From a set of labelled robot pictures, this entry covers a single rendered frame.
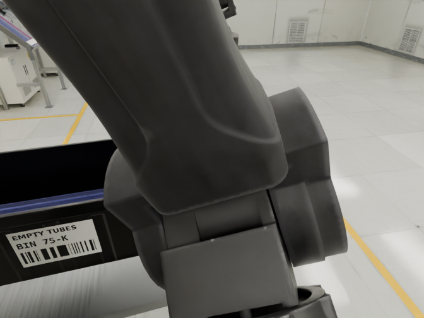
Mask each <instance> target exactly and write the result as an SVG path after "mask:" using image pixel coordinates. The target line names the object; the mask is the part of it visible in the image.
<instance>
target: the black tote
mask: <svg viewBox="0 0 424 318"><path fill-rule="evenodd" d="M116 149H117V147H116V145H115V143H114V142H113V140H112V139H101V140H96V141H86V142H80V143H70V144H60V145H54V146H44V147H38V148H29V149H23V150H13V151H3V152H0V205H2V204H9V203H17V202H22V201H29V200H34V199H41V198H45V197H53V196H60V195H65V194H72V193H77V192H85V191H92V190H97V189H104V182H105V174H106V171H107V167H108V164H109V161H110V159H111V157H112V155H113V154H114V151H115V150H116ZM136 256H139V255H138V252H137V249H136V245H135V242H134V237H133V233H132V231H131V229H130V228H128V227H127V226H126V225H125V224H123V222H121V221H120V220H119V219H118V218H116V217H115V216H114V215H113V214H112V213H111V212H109V211H108V210H107V209H106V208H105V207H104V205H103V198H99V199H92V200H87V201H80V202H76V203H69V204H62V205H57V206H50V207H46V208H39V209H31V210H27V211H20V212H15V213H8V214H4V215H0V286H4V285H9V284H12V283H18V282H21V281H26V280H32V279H35V278H41V277H44V276H50V275H53V274H59V273H64V272H67V271H73V270H76V269H81V268H87V267H90V266H96V265H99V264H105V263H108V262H114V261H119V260H122V259H128V258H131V257H136Z"/></svg>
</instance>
